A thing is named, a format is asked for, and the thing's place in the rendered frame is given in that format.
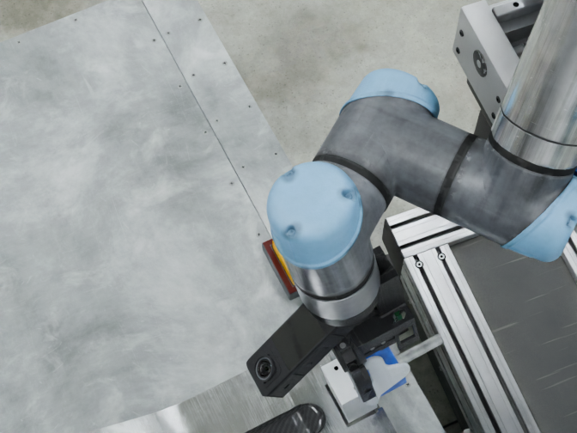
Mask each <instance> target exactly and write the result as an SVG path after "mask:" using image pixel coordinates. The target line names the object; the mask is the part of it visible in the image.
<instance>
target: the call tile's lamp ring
mask: <svg viewBox="0 0 577 433"><path fill-rule="evenodd" d="M272 241H273V239H270V240H268V241H265V242H263V245H264V247H265V249H266V251H267V253H268V254H269V256H270V258H271V260H272V262H273V264H274V266H275V267H276V269H277V271H278V273H279V275H280V277H281V278H282V280H283V282H284V284H285V286H286V288H287V289H288V292H289V294H292V293H294V292H296V291H297V289H296V287H295V286H294V287H292V285H291V283H290V282H289V280H288V278H287V276H286V274H285V272H284V270H283V269H282V267H281V265H280V263H279V261H278V260H277V258H276V255H275V254H274V252H273V250H272V249H271V247H270V245H271V244H272Z"/></svg>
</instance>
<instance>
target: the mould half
mask: <svg viewBox="0 0 577 433"><path fill-rule="evenodd" d="M335 359H336V357H335V355H334V353H333V352H332V351H330V352H329V353H328V354H327V355H326V356H325V357H324V358H323V359H322V360H321V361H320V362H319V363H318V364H317V365H316V366H315V367H314V368H313V369H311V370H310V371H309V372H308V373H307V374H306V375H305V376H304V377H303V378H302V379H301V380H300V381H299V382H298V383H297V384H296V385H295V386H294V387H293V388H292V389H291V390H290V391H289V392H288V393H287V394H286V395H285V396H284V397H283V398H275V397H264V396H262V394H261V393H260V392H259V390H258V387H257V385H256V383H255V381H254V380H253V378H252V376H251V374H250V372H249V370H246V371H244V372H242V373H240V374H238V375H236V376H234V377H232V378H230V379H228V380H226V381H224V382H222V383H220V384H218V385H216V386H214V387H212V388H210V389H208V390H206V391H204V392H202V393H200V394H198V395H196V396H194V397H192V398H190V399H187V400H185V401H183V402H181V403H179V404H177V405H175V406H171V407H168V408H167V409H164V410H161V411H158V412H154V413H151V414H149V415H146V416H142V417H140V418H134V419H132V420H128V421H125V422H122V423H119V424H114V425H110V426H107V427H104V428H101V429H98V430H93V431H90V432H88V433H245V432H247V431H249V430H251V429H253V428H255V427H257V426H259V425H261V424H262V423H264V422H266V421H268V420H270V419H272V418H274V417H276V416H278V415H280V414H282V413H284V412H286V411H288V410H290V409H292V408H293V407H295V406H297V405H299V404H302V405H304V404H309V403H310V404H315V405H316V406H318V407H320V408H321V409H322V411H323V412H324V414H325V426H324V428H323V429H322V430H321V431H320V432H319V433H397V432H396V431H395V429H394V427H393V425H392V423H391V421H390V419H389V418H388V416H387V415H386V412H385V410H384V408H383V407H381V408H379V409H378V412H376V413H375V414H373V415H371V416H369V417H367V418H364V419H363V420H361V421H359V422H357V423H355V424H352V425H351V426H349V427H347V426H346V424H345V422H344V421H343V418H342V416H341V414H340V413H339V411H338V409H337V407H336V405H335V403H334V401H333V400H332V398H331V396H330V394H329V392H328V390H327V388H326V387H325V385H327V381H326V379H325V376H324V374H323V371H322V369H321V367H322V366H324V365H326V364H327V363H329V362H331V361H333V360H335Z"/></svg>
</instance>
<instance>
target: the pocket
mask: <svg viewBox="0 0 577 433"><path fill-rule="evenodd" d="M325 387H326V388H327V390H328V392H329V394H330V396H331V398H332V400H333V401H334V403H335V405H336V407H337V409H338V411H339V413H340V414H341V416H342V418H343V421H344V422H345V424H346V426H347V427H349V426H351V425H352V424H355V423H357V422H359V421H361V420H363V419H364V418H367V417H369V416H371V415H373V414H375V413H376V412H378V409H379V408H380V406H379V405H378V404H377V406H378V407H377V408H375V409H374V410H372V411H370V412H368V413H366V414H364V415H363V416H361V417H359V418H357V419H355V420H353V421H352V422H350V423H349V422H348V420H347V418H346V417H345V416H344V414H343V411H342V409H341V408H340V406H339V404H338V403H337V400H336V399H335V397H334V395H333V393H332V391H331V390H330V388H329V386H328V384H327V385H325Z"/></svg>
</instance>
